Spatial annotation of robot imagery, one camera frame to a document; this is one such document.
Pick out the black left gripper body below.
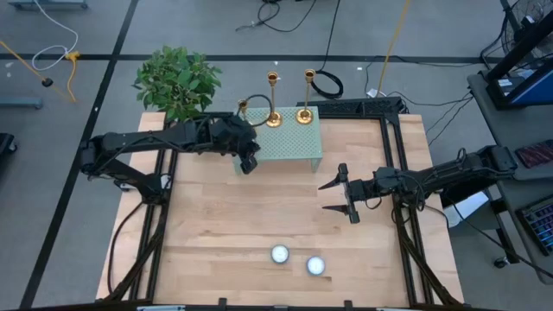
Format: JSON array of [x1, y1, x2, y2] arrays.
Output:
[[208, 114, 260, 176]]

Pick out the yellow cord with plug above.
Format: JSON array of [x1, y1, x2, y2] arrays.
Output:
[[64, 50, 82, 104]]

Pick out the grey flat floor base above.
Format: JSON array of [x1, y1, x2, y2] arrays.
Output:
[[0, 96, 44, 111]]

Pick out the black perforated cable tray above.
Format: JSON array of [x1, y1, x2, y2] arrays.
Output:
[[296, 96, 406, 118]]

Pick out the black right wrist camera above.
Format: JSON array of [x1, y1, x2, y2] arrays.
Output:
[[373, 167, 406, 192]]

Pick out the white tealight candle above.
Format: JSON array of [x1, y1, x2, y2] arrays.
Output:
[[270, 244, 290, 265], [306, 255, 327, 277]]

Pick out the blue screen monitor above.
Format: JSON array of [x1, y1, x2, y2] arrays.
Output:
[[486, 60, 553, 111]]

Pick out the white floor cable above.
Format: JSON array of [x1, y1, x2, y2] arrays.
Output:
[[31, 0, 80, 72]]

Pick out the black aluminium table frame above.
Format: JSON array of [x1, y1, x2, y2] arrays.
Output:
[[103, 110, 467, 310]]

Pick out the long yellow floor cable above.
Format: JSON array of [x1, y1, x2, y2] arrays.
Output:
[[375, 0, 412, 98]]

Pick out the black coiled cable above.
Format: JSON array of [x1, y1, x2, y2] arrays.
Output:
[[309, 69, 345, 100]]

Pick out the black wheeled object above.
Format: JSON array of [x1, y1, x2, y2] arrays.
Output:
[[0, 132, 18, 157]]

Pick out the yellow rod with black tip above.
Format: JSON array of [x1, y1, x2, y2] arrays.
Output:
[[0, 39, 54, 88]]

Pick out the dark red keypad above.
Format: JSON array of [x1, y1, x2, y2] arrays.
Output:
[[514, 139, 553, 169]]

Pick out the black straight floor cable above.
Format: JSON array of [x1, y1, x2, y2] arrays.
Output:
[[319, 0, 342, 73]]

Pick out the gold candlestick holder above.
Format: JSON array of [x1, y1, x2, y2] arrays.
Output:
[[264, 70, 284, 129], [296, 68, 317, 126], [237, 98, 253, 124]]

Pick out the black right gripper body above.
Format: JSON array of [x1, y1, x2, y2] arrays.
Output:
[[337, 162, 378, 225]]

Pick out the black floor fan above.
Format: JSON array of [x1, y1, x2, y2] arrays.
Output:
[[500, 0, 553, 66]]

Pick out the white box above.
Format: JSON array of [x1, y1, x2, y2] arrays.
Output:
[[440, 189, 503, 229]]

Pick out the grey side desk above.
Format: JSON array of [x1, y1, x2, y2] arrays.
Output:
[[467, 60, 553, 286]]

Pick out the green perforated metal stand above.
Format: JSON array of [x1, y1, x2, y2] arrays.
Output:
[[232, 106, 324, 175]]

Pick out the backlit rainbow keyboard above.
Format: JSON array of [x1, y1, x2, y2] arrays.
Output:
[[516, 196, 553, 257]]

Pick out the grey cart base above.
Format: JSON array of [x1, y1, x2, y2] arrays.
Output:
[[7, 0, 90, 11]]

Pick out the black looped floor cable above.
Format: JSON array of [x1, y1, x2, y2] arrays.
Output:
[[234, 0, 320, 34]]

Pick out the green leafy plant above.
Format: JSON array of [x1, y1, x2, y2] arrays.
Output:
[[132, 45, 224, 124]]

